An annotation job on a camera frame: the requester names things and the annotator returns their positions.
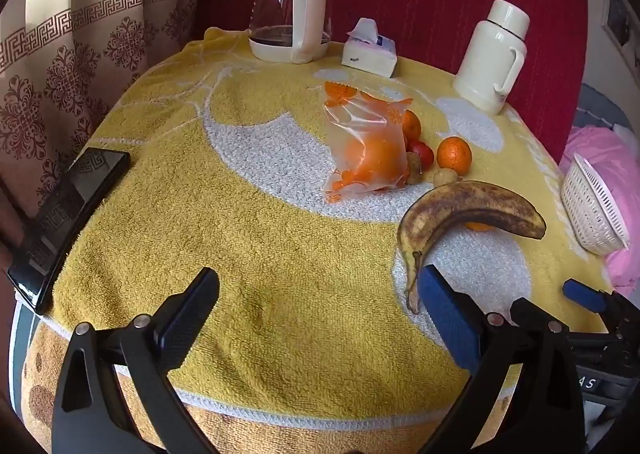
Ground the yellow and white towel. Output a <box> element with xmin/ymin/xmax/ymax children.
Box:
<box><xmin>37</xmin><ymin>29</ymin><xmax>613</xmax><ymax>422</ymax></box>

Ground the pink dotted blanket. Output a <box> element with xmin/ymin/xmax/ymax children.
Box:
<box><xmin>557</xmin><ymin>126</ymin><xmax>640</xmax><ymax>296</ymax></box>

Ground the patterned beige curtain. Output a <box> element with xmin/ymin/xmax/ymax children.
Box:
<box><xmin>0</xmin><ymin>0</ymin><xmax>201</xmax><ymax>230</ymax></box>

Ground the tissue pack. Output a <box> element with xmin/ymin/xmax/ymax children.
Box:
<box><xmin>342</xmin><ymin>18</ymin><xmax>398</xmax><ymax>80</ymax></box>

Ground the orange dotted tablecloth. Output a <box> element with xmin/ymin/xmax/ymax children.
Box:
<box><xmin>20</xmin><ymin>321</ymin><xmax>441</xmax><ymax>454</ymax></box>

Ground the glass kettle with pink handle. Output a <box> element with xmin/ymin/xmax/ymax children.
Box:
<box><xmin>248</xmin><ymin>0</ymin><xmax>333</xmax><ymax>65</ymax></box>

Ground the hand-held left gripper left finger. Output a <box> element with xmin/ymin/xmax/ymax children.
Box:
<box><xmin>52</xmin><ymin>267</ymin><xmax>221</xmax><ymax>454</ymax></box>

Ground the framed wall picture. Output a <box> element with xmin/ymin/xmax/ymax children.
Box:
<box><xmin>601</xmin><ymin>0</ymin><xmax>635</xmax><ymax>49</ymax></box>

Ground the grey-blue headboard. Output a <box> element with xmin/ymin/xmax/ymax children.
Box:
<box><xmin>574</xmin><ymin>83</ymin><xmax>628</xmax><ymax>129</ymax></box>

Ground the white plastic basket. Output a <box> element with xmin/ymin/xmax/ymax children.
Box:
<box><xmin>560</xmin><ymin>152</ymin><xmax>631</xmax><ymax>256</ymax></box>

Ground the black smartphone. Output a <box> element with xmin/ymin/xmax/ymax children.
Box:
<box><xmin>7</xmin><ymin>147</ymin><xmax>132</xmax><ymax>316</ymax></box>

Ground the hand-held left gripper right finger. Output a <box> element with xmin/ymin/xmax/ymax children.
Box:
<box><xmin>417</xmin><ymin>264</ymin><xmax>587</xmax><ymax>454</ymax></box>

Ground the spotted ripe banana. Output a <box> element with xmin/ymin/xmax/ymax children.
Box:
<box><xmin>397</xmin><ymin>180</ymin><xmax>547</xmax><ymax>315</ymax></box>

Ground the plastic bag of oranges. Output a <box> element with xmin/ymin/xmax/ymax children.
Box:
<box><xmin>322</xmin><ymin>80</ymin><xmax>413</xmax><ymax>204</ymax></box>

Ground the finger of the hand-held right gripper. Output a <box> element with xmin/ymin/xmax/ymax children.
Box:
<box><xmin>562</xmin><ymin>279</ymin><xmax>609</xmax><ymax>315</ymax></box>
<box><xmin>510</xmin><ymin>298</ymin><xmax>568</xmax><ymax>334</ymax></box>

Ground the cream thermos flask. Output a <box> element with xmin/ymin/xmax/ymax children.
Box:
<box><xmin>452</xmin><ymin>0</ymin><xmax>531</xmax><ymax>116</ymax></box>

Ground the red tomato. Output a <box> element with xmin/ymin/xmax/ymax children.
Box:
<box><xmin>406</xmin><ymin>140</ymin><xmax>435</xmax><ymax>171</ymax></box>

